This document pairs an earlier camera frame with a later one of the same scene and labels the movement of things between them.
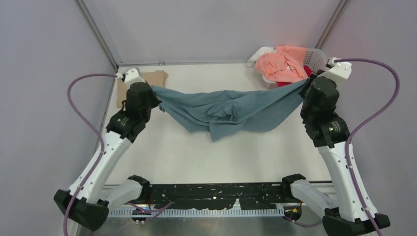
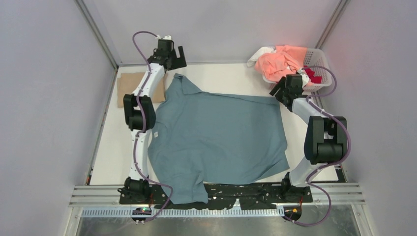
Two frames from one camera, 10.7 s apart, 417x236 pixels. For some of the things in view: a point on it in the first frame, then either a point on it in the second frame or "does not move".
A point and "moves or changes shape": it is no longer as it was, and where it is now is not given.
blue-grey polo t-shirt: x=218 y=114 moves or changes shape
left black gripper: x=156 y=101 → x=179 y=62
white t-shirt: x=262 y=50 does not move
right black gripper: x=303 y=91 → x=279 y=85
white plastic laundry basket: x=314 y=59 does not move
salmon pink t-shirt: x=286 y=65 does not move
